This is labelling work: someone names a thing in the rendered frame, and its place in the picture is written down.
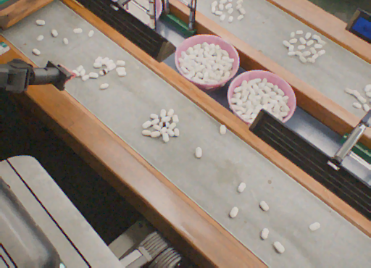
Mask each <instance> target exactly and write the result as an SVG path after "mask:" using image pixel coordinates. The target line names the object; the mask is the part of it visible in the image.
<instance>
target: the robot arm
mask: <svg viewBox="0 0 371 268"><path fill-rule="evenodd" d="M76 75H77V73H75V72H73V71H71V70H70V69H68V68H66V67H65V66H64V65H61V64H58V65H55V64H54V63H53V62H52V61H48V62H47V64H46V67H33V65H31V64H29V63H28V62H25V61H23V60H21V59H20V58H14V59H13V60H12V61H10V62H7V64H0V88H3V89H4V90H8V91H9V92H11V93H22V91H27V90H28V86H29V85H48V84H52V85H53V86H55V87H56V88H57V90H60V91H63V90H64V88H65V86H64V85H65V84H66V83H67V82H68V81H70V80H71V79H73V78H75V76H76Z"/></svg>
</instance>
